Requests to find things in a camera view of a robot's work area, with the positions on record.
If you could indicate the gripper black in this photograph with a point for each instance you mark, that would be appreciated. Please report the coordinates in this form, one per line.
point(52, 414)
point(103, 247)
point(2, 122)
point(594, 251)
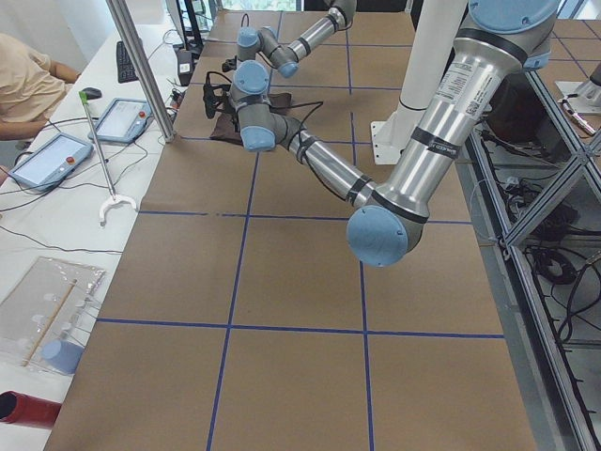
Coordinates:
point(233, 109)

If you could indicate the far blue teach pendant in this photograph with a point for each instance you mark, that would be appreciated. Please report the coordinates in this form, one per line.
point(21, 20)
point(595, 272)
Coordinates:
point(123, 121)

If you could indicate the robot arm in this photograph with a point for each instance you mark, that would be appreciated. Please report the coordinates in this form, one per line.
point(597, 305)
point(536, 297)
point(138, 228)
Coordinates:
point(462, 52)
point(291, 40)

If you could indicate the blue teach pendant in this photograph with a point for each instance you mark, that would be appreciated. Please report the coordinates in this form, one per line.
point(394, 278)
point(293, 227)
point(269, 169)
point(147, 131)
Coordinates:
point(48, 166)
point(123, 121)

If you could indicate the near blue teach pendant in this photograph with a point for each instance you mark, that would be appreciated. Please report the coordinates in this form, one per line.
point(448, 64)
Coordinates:
point(48, 166)

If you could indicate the red cylinder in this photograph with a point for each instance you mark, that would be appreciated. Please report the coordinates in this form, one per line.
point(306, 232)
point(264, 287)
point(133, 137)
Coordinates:
point(28, 411)

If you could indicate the dark brown t-shirt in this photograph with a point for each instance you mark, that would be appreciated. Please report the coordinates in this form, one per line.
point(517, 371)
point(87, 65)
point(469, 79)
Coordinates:
point(225, 130)

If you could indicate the aluminium side frame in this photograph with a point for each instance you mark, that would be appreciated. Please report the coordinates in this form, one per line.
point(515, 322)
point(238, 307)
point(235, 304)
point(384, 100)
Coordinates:
point(531, 176)

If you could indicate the aluminium frame post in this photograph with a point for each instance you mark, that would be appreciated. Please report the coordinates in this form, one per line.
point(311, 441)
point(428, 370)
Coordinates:
point(129, 35)

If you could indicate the wooden stick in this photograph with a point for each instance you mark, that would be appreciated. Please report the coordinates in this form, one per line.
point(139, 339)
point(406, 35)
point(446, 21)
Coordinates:
point(48, 323)

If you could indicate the green handled reach grabber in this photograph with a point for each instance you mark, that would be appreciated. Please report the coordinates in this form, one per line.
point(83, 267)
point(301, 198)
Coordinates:
point(114, 198)

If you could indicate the black keyboard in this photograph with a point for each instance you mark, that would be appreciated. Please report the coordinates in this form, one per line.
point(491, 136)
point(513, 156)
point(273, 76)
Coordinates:
point(125, 70)

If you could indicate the pale blue cup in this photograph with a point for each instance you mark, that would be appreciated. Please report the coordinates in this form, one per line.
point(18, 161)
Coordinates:
point(62, 355)

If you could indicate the clear plastic bag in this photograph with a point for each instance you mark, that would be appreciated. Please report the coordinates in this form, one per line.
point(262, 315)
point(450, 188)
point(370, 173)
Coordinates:
point(33, 300)

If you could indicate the seated person beige shirt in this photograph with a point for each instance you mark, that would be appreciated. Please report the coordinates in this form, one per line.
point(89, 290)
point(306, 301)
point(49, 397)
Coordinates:
point(32, 86)

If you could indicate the white pedestal column base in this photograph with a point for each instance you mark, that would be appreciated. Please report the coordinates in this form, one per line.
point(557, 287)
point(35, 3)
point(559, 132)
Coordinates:
point(404, 103)

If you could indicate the black computer mouse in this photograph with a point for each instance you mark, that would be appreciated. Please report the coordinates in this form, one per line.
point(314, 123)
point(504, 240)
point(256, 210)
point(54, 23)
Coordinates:
point(92, 93)

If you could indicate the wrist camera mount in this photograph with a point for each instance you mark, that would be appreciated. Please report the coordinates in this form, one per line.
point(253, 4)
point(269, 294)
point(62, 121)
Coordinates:
point(230, 64)
point(213, 97)

